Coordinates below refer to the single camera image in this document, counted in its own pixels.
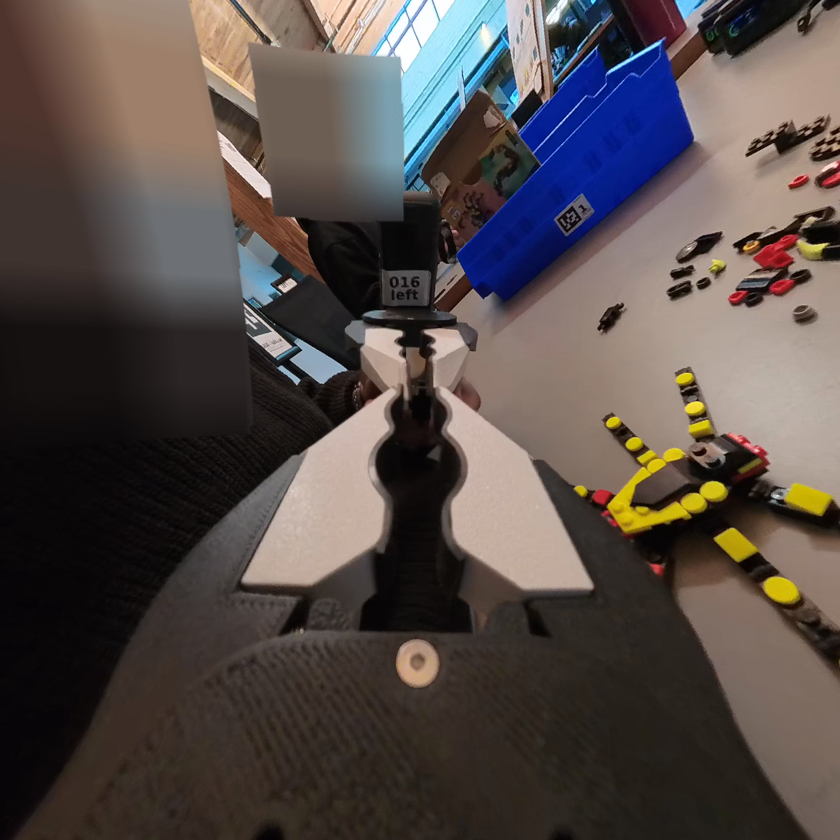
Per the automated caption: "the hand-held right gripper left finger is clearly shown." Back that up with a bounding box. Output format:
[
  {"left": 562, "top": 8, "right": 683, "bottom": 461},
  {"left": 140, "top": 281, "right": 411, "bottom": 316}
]
[{"left": 239, "top": 386, "right": 404, "bottom": 602}]

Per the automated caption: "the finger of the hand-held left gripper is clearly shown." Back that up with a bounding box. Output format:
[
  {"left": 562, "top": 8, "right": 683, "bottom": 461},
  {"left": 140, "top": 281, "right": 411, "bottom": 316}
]
[
  {"left": 358, "top": 327, "right": 411, "bottom": 391},
  {"left": 423, "top": 327, "right": 471, "bottom": 389}
]

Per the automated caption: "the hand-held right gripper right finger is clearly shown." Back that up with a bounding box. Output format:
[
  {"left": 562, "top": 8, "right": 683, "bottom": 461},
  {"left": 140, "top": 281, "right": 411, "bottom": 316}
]
[{"left": 430, "top": 386, "right": 595, "bottom": 599}]

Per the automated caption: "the black yellow lego spider model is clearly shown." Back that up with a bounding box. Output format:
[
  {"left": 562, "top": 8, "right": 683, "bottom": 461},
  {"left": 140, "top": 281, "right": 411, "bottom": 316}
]
[{"left": 571, "top": 366, "right": 840, "bottom": 677}]

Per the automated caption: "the person's left forearm black sleeve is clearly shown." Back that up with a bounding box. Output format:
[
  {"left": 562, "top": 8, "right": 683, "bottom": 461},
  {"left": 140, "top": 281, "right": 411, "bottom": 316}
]
[{"left": 249, "top": 341, "right": 362, "bottom": 434}]

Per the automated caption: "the printed cardboard lego box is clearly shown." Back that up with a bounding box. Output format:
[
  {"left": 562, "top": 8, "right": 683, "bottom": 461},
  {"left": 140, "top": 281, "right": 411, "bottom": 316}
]
[{"left": 420, "top": 88, "right": 542, "bottom": 247}]

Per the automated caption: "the pile of loose lego pieces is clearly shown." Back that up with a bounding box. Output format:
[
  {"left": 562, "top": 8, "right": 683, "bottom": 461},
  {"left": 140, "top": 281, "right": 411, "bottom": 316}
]
[{"left": 666, "top": 157, "right": 840, "bottom": 309}]

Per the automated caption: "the black rectangular lego plate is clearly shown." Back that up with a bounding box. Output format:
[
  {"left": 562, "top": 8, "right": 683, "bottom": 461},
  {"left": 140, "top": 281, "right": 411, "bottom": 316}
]
[{"left": 745, "top": 117, "right": 831, "bottom": 157}]

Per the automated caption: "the person's left hand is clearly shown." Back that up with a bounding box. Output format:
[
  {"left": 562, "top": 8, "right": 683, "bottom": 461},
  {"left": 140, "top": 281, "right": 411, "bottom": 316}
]
[{"left": 353, "top": 371, "right": 484, "bottom": 460}]

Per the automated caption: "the black office chair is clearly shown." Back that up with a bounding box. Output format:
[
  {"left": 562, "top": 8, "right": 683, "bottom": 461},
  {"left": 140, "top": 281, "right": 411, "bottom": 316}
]
[{"left": 262, "top": 276, "right": 362, "bottom": 382}]

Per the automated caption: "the blue plastic bin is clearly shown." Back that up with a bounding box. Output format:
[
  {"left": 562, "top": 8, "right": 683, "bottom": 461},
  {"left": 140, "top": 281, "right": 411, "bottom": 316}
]
[{"left": 456, "top": 39, "right": 695, "bottom": 301}]

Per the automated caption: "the tall cardboard sheet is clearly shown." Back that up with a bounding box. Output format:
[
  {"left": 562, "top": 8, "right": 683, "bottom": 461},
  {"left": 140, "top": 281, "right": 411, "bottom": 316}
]
[{"left": 505, "top": 0, "right": 555, "bottom": 99}]

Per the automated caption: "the maroon bottle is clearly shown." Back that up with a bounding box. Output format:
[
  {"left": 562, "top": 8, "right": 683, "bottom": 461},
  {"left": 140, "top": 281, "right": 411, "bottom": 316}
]
[{"left": 617, "top": 0, "right": 686, "bottom": 47}]

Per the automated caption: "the black battery charger case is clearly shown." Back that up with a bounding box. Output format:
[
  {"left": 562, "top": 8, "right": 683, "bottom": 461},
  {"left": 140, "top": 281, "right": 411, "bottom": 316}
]
[{"left": 696, "top": 0, "right": 808, "bottom": 56}]

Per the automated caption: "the framed wall poster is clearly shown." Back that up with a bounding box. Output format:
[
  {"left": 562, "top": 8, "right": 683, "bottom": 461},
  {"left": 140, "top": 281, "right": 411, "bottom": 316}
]
[{"left": 241, "top": 298, "right": 303, "bottom": 362}]

